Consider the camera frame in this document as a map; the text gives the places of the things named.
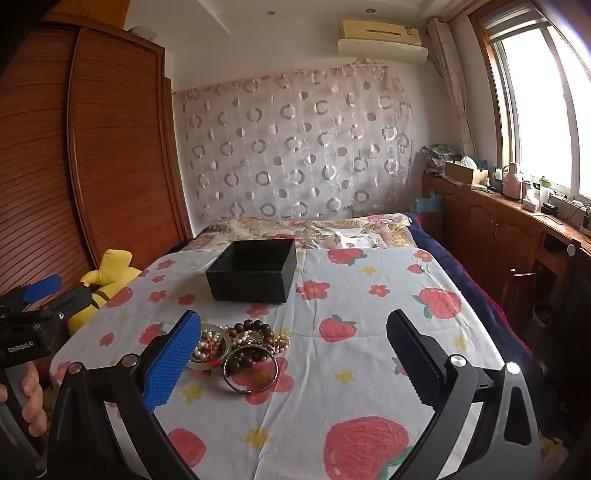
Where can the yellow plush toy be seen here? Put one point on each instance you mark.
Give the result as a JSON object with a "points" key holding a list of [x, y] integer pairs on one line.
{"points": [[113, 272]]}

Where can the long wooden cabinet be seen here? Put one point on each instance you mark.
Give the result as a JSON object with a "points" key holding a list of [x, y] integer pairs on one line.
{"points": [[489, 230]]}

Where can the dark blue blanket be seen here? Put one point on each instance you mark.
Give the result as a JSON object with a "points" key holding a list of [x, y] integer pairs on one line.
{"points": [[461, 277]]}

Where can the wooden framed window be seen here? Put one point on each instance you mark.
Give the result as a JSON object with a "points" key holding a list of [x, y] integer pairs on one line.
{"points": [[540, 101]]}

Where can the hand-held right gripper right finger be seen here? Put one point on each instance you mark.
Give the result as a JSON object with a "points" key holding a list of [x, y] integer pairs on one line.
{"points": [[413, 360]]}

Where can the silver metal bangle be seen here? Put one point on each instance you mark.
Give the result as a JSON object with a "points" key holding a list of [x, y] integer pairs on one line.
{"points": [[273, 376]]}

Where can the circle patterned curtain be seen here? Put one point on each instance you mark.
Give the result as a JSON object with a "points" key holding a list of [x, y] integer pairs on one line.
{"points": [[295, 147]]}

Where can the green capped bottle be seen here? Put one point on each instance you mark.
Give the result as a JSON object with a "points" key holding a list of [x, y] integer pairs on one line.
{"points": [[544, 189]]}

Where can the white air conditioner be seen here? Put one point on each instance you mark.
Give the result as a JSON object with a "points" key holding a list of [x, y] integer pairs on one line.
{"points": [[381, 41]]}

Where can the strawberry print blanket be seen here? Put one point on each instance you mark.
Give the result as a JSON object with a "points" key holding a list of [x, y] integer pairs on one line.
{"points": [[351, 369]]}

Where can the brown cardboard box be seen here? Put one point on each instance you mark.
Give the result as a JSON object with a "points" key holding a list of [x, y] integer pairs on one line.
{"points": [[464, 173]]}

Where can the brown wooden wardrobe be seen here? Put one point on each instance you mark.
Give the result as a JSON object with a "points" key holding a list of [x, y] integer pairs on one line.
{"points": [[92, 161]]}

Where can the black cardboard box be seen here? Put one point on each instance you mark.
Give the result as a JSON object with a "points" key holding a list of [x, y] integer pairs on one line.
{"points": [[251, 272]]}

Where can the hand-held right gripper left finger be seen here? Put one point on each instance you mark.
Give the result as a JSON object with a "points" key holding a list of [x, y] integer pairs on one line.
{"points": [[170, 364]]}

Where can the pink thermos jug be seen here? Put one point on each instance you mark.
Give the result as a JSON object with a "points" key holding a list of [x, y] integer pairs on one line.
{"points": [[511, 182]]}

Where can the beige side curtain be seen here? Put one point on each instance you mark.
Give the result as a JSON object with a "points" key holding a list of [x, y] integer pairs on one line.
{"points": [[450, 83]]}

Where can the small black device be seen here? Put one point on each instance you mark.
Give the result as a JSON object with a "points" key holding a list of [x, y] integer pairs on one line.
{"points": [[549, 209]]}

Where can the pile of folded clothes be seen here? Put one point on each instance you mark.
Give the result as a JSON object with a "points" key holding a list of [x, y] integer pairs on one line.
{"points": [[436, 157]]}

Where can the person's left hand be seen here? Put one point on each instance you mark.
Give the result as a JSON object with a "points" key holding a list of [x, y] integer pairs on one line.
{"points": [[28, 392]]}

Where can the blue plastic bag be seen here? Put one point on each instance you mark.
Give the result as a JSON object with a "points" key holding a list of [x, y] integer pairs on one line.
{"points": [[427, 204]]}

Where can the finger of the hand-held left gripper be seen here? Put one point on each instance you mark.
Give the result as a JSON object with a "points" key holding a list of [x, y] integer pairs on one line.
{"points": [[76, 299], [42, 286]]}

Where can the pale green jade bangle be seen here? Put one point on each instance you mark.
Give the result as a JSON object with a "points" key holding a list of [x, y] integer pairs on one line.
{"points": [[226, 353]]}

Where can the white tissue box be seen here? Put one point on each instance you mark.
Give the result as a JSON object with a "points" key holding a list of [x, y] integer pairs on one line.
{"points": [[531, 204]]}

